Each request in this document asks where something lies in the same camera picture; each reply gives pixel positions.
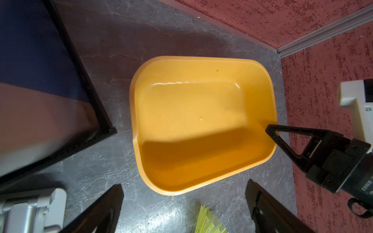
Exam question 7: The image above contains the orange blue book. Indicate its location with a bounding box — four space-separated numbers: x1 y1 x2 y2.
1 1 89 103

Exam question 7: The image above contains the black mesh file organizer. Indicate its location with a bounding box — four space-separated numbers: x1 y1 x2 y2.
1 1 117 190

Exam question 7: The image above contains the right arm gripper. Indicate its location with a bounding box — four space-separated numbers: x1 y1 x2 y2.
245 124 373 233

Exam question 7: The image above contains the right aluminium corner post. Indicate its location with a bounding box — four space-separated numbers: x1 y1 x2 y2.
276 5 373 58

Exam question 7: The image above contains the white grey book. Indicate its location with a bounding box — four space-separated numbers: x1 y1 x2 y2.
1 83 99 175

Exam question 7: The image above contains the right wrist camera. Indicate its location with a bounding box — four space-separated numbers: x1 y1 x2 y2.
337 79 373 145

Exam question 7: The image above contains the yellow plastic storage box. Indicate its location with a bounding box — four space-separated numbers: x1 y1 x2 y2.
129 56 278 196

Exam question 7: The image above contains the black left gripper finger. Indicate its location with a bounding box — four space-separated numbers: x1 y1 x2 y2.
61 184 124 233

